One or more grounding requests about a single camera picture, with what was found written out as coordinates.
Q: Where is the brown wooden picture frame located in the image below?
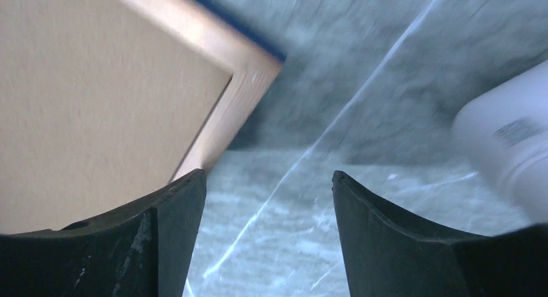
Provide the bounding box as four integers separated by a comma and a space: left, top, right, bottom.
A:
122, 0, 286, 179

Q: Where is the white pvc pipe stand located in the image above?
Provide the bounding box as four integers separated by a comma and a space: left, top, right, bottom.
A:
452, 61, 547, 223

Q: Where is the brown cardboard backing board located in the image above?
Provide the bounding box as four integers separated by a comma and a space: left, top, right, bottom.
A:
1, 0, 231, 234

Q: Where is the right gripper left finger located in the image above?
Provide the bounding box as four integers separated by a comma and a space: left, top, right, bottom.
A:
1, 169, 207, 296

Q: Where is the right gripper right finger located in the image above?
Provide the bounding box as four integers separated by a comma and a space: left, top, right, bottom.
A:
332, 170, 547, 297

